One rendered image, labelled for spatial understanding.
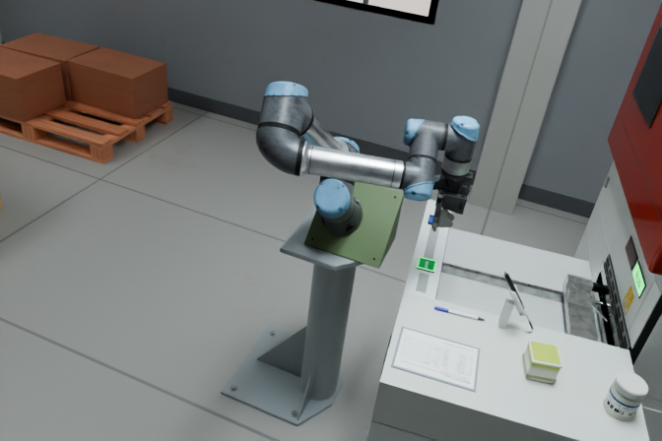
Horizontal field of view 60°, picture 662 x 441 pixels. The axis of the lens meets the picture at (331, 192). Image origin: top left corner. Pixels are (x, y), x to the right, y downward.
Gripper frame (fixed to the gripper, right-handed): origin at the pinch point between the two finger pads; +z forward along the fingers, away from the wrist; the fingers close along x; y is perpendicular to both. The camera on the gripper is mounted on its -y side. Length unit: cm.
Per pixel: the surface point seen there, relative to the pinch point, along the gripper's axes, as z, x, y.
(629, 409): 10, -41, 53
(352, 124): 88, 247, -75
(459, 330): 14.1, -25.1, 13.2
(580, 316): 23, 5, 50
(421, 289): 15.0, -11.5, 0.9
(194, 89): 94, 263, -213
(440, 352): 13.8, -35.5, 9.2
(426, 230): 14.6, 19.0, -1.9
